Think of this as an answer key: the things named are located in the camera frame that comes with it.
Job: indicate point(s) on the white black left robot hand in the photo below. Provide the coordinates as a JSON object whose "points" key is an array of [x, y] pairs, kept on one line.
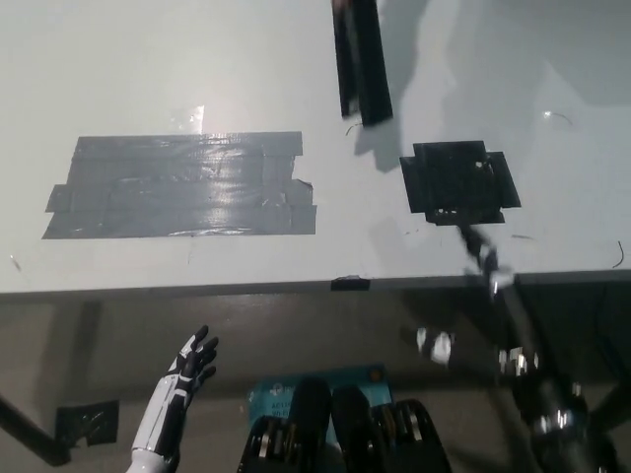
{"points": [[172, 394]]}

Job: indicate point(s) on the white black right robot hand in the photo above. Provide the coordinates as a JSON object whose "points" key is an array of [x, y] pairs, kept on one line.
{"points": [[480, 251]]}

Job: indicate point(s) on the black stapler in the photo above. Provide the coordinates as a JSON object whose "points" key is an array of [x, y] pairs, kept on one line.
{"points": [[362, 64]]}

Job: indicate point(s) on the black floor tape patch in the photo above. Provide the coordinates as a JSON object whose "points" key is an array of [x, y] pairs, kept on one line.
{"points": [[89, 419]]}

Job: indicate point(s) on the small black edge tape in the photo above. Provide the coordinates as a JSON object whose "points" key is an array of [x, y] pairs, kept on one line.
{"points": [[351, 284]]}

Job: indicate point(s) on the black table leg brace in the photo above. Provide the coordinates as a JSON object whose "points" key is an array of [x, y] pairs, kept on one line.
{"points": [[29, 428]]}

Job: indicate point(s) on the grey duct tape patch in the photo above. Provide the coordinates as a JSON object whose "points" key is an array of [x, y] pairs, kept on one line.
{"points": [[187, 187]]}

